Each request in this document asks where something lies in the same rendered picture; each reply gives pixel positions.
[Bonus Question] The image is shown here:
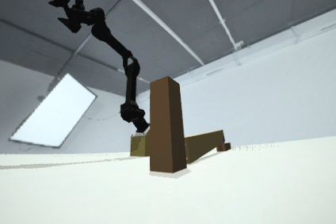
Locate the long tan wooden rail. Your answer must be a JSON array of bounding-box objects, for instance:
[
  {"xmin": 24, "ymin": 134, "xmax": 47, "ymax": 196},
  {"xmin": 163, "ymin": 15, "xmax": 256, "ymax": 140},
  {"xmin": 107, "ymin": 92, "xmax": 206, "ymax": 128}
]
[{"xmin": 185, "ymin": 130, "xmax": 226, "ymax": 165}]

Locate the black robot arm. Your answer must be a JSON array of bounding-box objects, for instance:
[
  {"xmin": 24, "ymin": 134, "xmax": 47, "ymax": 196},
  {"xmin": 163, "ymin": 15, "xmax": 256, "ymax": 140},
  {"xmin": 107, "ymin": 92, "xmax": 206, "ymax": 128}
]
[{"xmin": 72, "ymin": 0, "xmax": 150, "ymax": 133}]

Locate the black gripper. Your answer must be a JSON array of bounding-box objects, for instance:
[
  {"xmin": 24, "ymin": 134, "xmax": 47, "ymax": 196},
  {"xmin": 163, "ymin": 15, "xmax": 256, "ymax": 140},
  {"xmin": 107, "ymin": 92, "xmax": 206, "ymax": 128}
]
[{"xmin": 48, "ymin": 0, "xmax": 82, "ymax": 33}]

